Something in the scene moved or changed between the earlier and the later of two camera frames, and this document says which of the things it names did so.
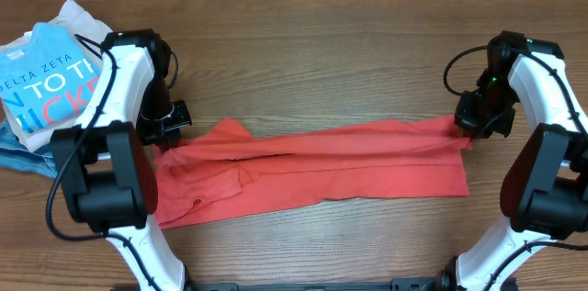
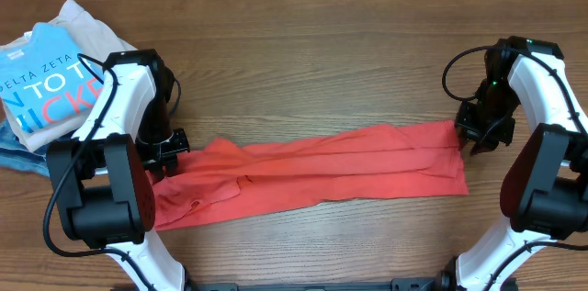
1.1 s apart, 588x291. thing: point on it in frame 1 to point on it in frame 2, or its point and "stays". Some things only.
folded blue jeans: x=15 y=154 stays
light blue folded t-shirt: x=46 y=76 stays
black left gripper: x=173 y=130 to x=169 y=158
